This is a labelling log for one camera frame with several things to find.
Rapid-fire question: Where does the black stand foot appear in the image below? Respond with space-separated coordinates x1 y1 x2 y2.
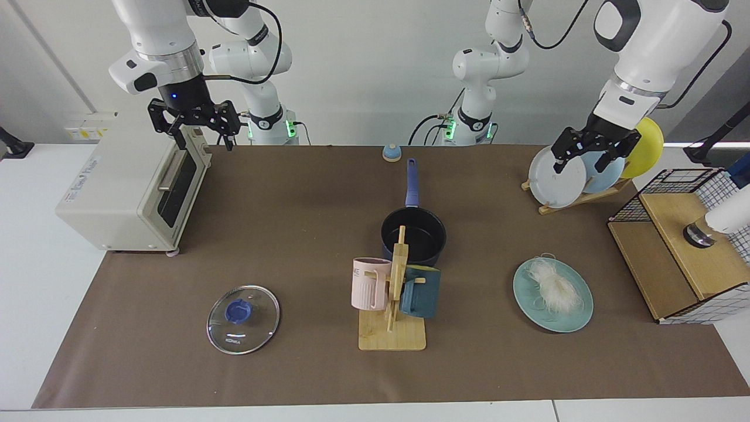
0 126 35 159

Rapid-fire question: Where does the teal cup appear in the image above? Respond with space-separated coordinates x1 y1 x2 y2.
400 265 441 319

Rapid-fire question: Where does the black pot with blue handle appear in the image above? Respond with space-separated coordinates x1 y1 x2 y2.
381 158 447 267

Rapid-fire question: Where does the pale toaster oven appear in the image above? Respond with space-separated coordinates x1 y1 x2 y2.
56 111 213 257

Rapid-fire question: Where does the pale grey plate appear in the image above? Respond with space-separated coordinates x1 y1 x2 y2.
528 145 588 209

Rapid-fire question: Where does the wooden plate rack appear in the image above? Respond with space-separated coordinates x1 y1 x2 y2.
521 179 632 216

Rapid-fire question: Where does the pale green plate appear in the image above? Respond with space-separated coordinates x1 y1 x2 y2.
513 257 594 333

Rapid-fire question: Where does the white cylinder with metal end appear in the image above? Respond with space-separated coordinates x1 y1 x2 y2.
683 185 750 249

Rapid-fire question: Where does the wire basket with wooden floor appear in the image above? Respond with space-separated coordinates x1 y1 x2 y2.
608 168 750 325

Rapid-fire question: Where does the white wall socket box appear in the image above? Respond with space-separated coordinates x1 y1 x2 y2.
64 113 118 141

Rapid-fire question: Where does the light blue plate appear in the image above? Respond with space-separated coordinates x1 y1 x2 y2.
581 151 626 195

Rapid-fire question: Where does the white vermicelli bundle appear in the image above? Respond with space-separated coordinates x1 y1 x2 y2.
523 253 584 313

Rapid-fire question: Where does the pink ribbed cup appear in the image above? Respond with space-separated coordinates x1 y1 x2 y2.
351 257 392 311

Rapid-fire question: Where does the brown table cloth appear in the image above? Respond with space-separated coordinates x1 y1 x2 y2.
32 145 750 409

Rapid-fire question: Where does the wooden cup stand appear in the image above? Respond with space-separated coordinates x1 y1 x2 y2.
358 226 427 352

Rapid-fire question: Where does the yellow plate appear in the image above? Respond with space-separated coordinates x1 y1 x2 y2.
620 117 665 179

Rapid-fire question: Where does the glass lid with blue knob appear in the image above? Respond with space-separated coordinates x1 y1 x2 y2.
206 285 281 356

